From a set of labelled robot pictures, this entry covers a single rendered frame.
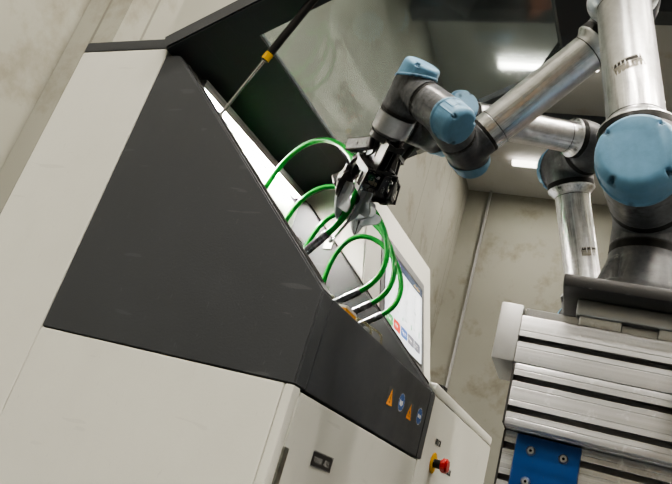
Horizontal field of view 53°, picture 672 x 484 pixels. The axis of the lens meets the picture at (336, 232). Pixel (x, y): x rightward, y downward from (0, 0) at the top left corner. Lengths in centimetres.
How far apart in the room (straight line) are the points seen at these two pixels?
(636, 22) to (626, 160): 27
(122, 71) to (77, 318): 62
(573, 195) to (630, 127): 76
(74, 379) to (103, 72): 76
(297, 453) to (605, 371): 48
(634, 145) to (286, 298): 58
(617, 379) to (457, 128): 49
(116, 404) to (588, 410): 76
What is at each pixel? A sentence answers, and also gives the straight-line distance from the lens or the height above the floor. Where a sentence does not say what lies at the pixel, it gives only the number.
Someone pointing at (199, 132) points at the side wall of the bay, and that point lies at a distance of 143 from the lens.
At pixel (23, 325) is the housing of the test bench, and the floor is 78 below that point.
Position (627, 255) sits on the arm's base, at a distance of 112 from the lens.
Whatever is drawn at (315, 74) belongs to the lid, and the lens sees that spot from 176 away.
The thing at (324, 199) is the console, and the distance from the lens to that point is 208.
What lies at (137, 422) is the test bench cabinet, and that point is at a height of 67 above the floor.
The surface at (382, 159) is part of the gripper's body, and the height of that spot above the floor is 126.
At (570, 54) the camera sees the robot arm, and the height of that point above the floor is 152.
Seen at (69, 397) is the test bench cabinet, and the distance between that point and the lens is 133.
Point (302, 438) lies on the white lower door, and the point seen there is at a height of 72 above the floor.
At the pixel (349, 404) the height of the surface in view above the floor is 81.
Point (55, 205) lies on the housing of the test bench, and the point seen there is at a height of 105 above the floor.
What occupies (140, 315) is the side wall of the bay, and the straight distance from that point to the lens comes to 129.
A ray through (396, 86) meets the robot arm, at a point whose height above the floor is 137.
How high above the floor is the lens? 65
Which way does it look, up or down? 21 degrees up
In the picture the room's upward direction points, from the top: 17 degrees clockwise
